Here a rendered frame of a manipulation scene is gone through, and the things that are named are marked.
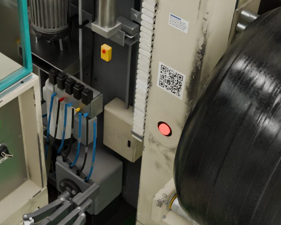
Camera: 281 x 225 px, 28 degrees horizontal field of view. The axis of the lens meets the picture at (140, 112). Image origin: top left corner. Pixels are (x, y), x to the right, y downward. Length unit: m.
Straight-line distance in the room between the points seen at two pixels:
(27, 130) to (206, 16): 0.51
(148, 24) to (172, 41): 0.08
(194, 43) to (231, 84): 0.18
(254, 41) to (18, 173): 0.69
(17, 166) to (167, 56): 0.47
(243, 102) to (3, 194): 0.68
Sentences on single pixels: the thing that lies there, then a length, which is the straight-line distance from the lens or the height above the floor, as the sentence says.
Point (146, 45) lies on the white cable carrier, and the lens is 1.32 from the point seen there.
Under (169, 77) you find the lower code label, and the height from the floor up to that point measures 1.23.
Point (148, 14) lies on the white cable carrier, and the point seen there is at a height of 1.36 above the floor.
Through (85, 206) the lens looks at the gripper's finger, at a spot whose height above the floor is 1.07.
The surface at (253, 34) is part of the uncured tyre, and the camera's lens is 1.12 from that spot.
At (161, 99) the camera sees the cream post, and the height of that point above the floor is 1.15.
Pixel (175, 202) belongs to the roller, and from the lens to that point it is 1.44.
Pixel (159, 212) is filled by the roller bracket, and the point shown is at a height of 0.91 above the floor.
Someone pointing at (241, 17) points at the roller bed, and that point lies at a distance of 1.63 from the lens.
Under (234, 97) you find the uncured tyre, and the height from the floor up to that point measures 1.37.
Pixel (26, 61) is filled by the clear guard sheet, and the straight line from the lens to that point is 1.21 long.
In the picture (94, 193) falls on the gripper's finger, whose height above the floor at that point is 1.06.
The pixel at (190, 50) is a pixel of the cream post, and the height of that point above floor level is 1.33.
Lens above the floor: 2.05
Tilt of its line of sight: 43 degrees down
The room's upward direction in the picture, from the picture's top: 5 degrees clockwise
